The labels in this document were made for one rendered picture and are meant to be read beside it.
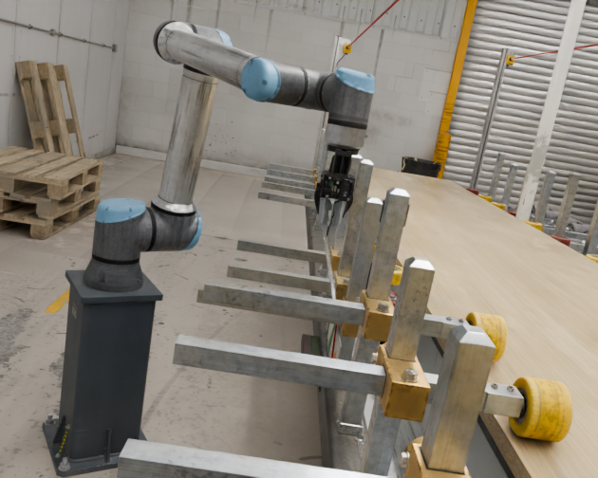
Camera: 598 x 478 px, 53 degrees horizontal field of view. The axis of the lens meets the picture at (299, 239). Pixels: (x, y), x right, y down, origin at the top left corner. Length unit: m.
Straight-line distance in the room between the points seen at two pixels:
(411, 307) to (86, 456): 1.58
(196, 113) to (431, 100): 7.61
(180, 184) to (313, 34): 7.31
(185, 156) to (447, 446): 1.49
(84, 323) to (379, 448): 1.27
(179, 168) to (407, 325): 1.27
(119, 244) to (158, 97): 7.43
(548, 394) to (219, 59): 1.04
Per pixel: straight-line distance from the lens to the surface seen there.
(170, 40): 1.76
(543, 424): 0.87
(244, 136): 9.17
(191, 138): 1.94
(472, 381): 0.59
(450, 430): 0.61
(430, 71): 9.36
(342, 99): 1.34
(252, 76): 1.36
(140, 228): 1.97
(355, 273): 1.32
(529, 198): 3.08
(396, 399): 0.79
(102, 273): 2.00
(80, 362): 2.05
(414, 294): 0.82
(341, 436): 1.17
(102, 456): 2.24
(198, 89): 1.91
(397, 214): 1.04
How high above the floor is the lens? 1.29
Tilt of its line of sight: 13 degrees down
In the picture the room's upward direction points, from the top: 10 degrees clockwise
